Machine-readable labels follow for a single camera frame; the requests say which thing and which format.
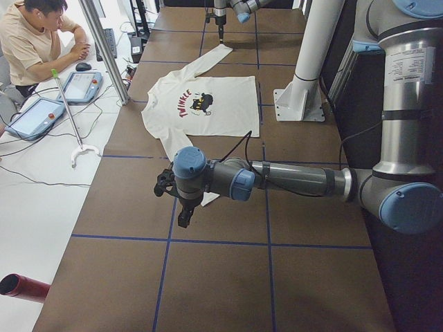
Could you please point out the cream long-sleeve cat shirt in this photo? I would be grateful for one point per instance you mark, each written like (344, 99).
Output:
(186, 103)

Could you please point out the black box white label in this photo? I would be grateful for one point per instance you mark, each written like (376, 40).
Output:
(136, 48)

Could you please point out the black keyboard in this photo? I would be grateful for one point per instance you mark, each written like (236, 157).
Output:
(111, 42)

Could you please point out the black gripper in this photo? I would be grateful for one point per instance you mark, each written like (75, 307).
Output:
(219, 20)
(187, 205)

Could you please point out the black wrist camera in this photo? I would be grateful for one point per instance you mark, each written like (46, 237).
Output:
(165, 183)

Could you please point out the aluminium frame post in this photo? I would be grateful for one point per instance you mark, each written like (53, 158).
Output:
(96, 29)

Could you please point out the far blue teach pendant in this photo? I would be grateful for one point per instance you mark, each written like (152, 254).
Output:
(82, 87)

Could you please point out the person in beige shirt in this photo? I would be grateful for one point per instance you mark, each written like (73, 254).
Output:
(37, 37)

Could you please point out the white camera mast with base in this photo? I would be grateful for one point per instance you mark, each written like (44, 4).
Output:
(301, 99)

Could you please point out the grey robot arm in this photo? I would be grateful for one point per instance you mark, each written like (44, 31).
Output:
(398, 190)
(242, 10)

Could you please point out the black computer mouse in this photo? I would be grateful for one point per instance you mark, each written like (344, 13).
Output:
(82, 66)

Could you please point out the red tube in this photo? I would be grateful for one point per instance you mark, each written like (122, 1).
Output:
(21, 287)

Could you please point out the blue teach pendant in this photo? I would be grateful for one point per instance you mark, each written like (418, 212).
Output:
(37, 119)
(82, 87)

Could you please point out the grabber stick with white hook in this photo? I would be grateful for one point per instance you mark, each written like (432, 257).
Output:
(81, 148)

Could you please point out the near blue teach pendant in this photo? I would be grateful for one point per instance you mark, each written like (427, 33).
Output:
(37, 119)

